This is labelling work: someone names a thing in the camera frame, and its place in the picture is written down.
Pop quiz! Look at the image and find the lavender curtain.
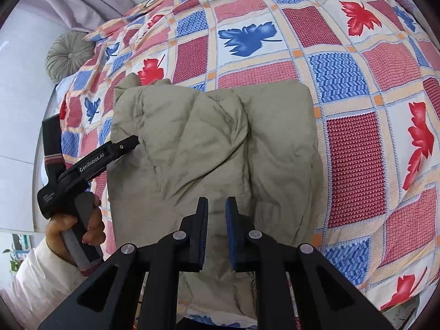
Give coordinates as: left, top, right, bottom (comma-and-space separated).
19, 0, 137, 32

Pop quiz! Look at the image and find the green potted plant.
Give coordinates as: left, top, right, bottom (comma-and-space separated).
2, 234, 34, 276

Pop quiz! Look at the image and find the person's left forearm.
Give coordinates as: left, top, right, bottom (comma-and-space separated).
0, 238, 90, 318

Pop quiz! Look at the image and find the round grey pleated cushion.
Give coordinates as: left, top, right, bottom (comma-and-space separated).
46, 30, 96, 84

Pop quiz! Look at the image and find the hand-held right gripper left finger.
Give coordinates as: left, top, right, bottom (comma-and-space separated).
37, 197, 210, 330

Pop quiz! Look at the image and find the dark striped cloth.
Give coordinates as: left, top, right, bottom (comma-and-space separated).
41, 114, 67, 187

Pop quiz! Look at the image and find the leaf print checkered blanket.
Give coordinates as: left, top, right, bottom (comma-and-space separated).
57, 0, 440, 330

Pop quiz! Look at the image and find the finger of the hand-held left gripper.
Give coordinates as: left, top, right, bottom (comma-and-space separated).
111, 135, 140, 156

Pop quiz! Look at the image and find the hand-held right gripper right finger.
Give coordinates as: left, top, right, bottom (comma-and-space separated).
225, 197, 396, 330

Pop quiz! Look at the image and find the khaki puffer jacket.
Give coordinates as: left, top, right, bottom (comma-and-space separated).
106, 75, 324, 317

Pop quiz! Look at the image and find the person's left hand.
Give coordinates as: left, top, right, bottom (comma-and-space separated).
46, 196, 106, 268

